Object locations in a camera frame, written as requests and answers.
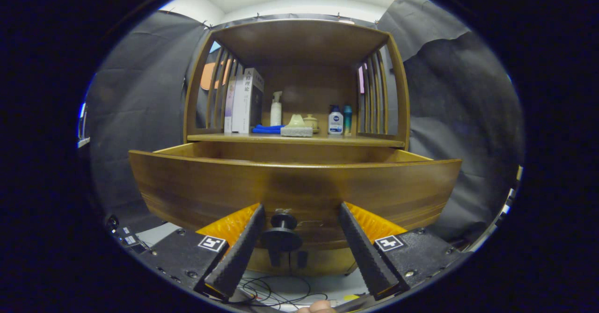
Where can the computer monitor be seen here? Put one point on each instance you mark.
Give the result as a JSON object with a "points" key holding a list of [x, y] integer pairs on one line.
{"points": [[83, 121]]}

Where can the wooden countertop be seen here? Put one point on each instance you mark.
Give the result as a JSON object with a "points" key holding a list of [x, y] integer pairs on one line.
{"points": [[337, 139]]}

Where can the blue folded cloth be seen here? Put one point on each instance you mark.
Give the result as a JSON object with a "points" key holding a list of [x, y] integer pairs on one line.
{"points": [[264, 129]]}

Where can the wooden cabinet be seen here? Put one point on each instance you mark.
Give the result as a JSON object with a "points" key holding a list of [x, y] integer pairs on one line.
{"points": [[299, 41]]}

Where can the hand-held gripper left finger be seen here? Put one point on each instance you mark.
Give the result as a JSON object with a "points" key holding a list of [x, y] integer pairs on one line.
{"points": [[243, 252]]}

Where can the wooden cabinet door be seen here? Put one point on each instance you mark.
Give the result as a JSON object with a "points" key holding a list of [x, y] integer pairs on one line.
{"points": [[327, 261], [262, 264]]}

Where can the white stand tray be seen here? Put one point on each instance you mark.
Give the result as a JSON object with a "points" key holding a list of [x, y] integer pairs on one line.
{"points": [[83, 142]]}

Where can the teal slim bottle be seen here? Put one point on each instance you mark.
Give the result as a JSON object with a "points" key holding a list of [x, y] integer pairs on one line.
{"points": [[347, 119]]}

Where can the white pump bottle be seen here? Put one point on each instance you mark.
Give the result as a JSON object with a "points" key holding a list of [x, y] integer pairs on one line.
{"points": [[275, 114]]}

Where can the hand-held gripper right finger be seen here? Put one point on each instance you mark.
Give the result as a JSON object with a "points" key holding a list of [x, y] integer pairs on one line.
{"points": [[362, 257]]}

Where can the wooden drawer with black knob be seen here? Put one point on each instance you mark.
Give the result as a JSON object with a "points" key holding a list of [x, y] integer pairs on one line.
{"points": [[304, 186]]}

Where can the beige lidded tea cup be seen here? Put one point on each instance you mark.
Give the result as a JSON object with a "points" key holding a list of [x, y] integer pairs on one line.
{"points": [[311, 121]]}

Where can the thin pale purple book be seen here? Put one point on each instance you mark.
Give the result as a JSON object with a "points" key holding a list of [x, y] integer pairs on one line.
{"points": [[229, 107]]}

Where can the white lotion bottle blue cap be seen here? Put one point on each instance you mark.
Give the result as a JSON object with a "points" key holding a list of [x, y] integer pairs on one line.
{"points": [[335, 123]]}

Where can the thick white book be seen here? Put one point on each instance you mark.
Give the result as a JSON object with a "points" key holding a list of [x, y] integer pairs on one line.
{"points": [[243, 102]]}

